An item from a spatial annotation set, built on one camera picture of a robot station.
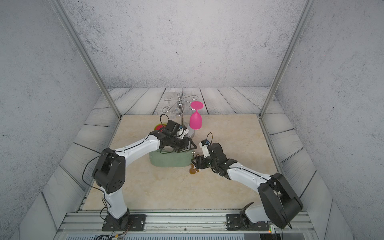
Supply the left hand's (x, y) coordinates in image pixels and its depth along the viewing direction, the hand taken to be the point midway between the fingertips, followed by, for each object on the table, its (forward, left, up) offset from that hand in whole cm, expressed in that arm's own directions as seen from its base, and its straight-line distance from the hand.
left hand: (195, 149), depth 85 cm
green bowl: (+28, +26, -10) cm, 39 cm away
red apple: (+24, +25, -8) cm, 36 cm away
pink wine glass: (+18, 0, +6) cm, 19 cm away
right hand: (-5, -1, -4) cm, 6 cm away
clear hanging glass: (+30, +16, +1) cm, 34 cm away
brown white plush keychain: (-7, +2, -12) cm, 14 cm away
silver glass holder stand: (+22, +9, +16) cm, 29 cm away
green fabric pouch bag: (-4, +14, -5) cm, 15 cm away
